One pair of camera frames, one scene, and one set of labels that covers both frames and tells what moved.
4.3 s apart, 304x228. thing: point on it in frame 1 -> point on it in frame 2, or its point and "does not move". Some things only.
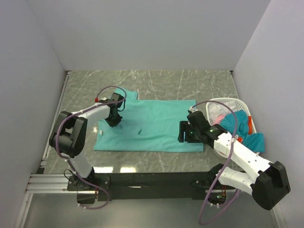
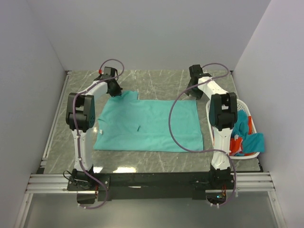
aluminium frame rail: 40,183 does not move
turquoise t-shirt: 147,125 does not move
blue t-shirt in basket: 253,141 does not move
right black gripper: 184,127 -> 198,95
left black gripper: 113,123 -> 118,92
